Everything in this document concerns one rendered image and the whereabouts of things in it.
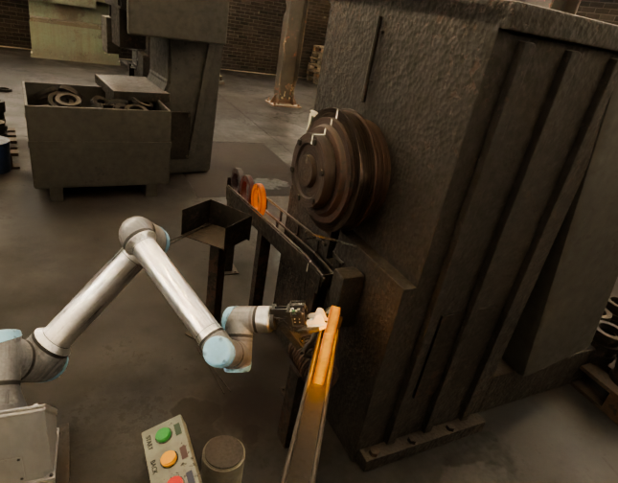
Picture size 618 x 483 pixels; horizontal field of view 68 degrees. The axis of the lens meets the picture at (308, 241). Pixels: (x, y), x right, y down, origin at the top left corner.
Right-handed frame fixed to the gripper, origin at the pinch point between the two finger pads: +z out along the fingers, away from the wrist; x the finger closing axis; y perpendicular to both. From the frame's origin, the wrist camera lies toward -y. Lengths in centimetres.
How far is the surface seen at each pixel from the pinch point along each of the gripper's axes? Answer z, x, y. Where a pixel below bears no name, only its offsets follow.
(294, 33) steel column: -145, 732, 93
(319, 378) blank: -0.9, -22.9, -2.8
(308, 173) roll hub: -9, 36, 41
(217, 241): -62, 62, 4
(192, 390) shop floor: -74, 27, -56
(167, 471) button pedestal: -35, -55, -5
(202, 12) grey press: -126, 267, 114
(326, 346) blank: 1.3, -18.2, 4.9
